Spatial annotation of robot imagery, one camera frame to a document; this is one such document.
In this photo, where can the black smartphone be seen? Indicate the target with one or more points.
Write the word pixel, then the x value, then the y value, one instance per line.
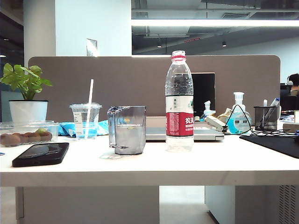
pixel 39 154

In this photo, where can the blue plastic bag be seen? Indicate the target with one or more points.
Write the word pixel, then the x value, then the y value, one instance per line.
pixel 66 128

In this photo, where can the white drinking straw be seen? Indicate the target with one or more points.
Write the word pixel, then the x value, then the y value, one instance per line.
pixel 90 93

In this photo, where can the white pen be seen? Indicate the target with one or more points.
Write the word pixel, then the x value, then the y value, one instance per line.
pixel 265 102

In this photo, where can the beige stapler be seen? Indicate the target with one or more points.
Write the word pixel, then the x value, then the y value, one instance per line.
pixel 215 121

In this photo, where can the blue hand sanitizer pump bottle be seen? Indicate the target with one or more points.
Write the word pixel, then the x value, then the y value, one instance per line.
pixel 233 123

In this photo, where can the silver laptop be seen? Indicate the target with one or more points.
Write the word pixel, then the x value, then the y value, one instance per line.
pixel 156 133

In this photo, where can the crumpled beige wrapper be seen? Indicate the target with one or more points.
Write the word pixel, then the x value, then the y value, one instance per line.
pixel 225 113

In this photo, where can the black mouse mat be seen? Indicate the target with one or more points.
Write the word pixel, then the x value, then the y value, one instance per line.
pixel 275 144

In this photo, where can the green leafy plant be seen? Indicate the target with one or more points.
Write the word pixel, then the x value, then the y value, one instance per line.
pixel 23 79

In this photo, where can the black ceiling spotlight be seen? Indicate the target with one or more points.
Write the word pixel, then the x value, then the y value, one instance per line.
pixel 224 43

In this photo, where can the white under-desk cabinet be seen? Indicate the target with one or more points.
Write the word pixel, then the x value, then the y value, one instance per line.
pixel 257 205

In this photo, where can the transparent grey plastic mug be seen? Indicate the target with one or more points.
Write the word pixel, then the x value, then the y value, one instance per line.
pixel 130 140

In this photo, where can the black mesh pen holder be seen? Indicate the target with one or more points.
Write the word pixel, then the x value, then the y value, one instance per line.
pixel 266 119

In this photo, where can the clear lidded plastic cup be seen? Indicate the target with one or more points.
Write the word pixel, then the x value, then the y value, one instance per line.
pixel 79 112

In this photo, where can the white desk front panel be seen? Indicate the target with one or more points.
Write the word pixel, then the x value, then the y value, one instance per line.
pixel 81 205

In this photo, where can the white ceiling light strip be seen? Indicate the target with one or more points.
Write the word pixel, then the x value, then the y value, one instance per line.
pixel 187 22

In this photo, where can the white plant pot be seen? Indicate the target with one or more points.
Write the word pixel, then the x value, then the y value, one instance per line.
pixel 28 112

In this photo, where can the clear red-label mineral water bottle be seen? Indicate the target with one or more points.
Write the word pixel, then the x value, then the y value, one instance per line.
pixel 180 123

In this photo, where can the small blue spray bottle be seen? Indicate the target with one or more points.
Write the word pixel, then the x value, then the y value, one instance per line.
pixel 207 109

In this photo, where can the silver wall plate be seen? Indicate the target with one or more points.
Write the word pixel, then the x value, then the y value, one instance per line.
pixel 91 46

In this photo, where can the blue-capped marker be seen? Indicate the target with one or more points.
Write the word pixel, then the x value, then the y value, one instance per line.
pixel 275 100

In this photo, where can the brown kiwi fruit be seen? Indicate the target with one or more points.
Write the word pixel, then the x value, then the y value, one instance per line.
pixel 46 136
pixel 9 139
pixel 34 137
pixel 23 137

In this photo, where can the person with headphones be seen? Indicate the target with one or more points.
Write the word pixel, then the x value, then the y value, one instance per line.
pixel 294 85

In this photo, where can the clear plastic fruit container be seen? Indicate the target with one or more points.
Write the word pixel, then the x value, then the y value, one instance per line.
pixel 14 128

